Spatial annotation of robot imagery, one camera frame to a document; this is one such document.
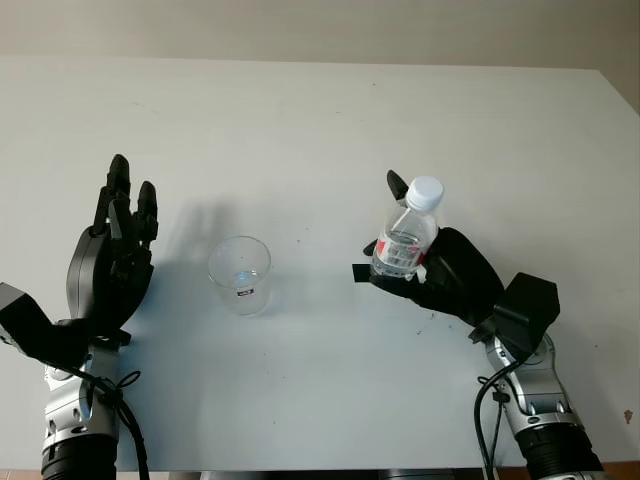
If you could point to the clear plastic cup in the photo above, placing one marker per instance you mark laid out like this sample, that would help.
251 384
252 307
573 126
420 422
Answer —
240 290

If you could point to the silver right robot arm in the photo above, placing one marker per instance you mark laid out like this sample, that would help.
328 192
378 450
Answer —
545 425

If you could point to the clear plastic water bottle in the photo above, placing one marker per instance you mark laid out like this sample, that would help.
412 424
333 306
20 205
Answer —
405 240

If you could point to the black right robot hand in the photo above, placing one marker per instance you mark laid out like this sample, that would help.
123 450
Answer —
460 280

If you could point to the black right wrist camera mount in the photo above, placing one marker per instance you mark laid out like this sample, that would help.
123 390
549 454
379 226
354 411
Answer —
525 310

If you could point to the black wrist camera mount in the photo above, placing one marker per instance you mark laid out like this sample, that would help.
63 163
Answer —
525 310
35 330

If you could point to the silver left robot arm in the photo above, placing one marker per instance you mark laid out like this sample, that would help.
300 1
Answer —
75 425

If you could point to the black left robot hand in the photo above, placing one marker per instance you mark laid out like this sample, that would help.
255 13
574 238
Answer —
100 285

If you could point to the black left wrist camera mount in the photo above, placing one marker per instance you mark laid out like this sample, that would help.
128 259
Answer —
35 330

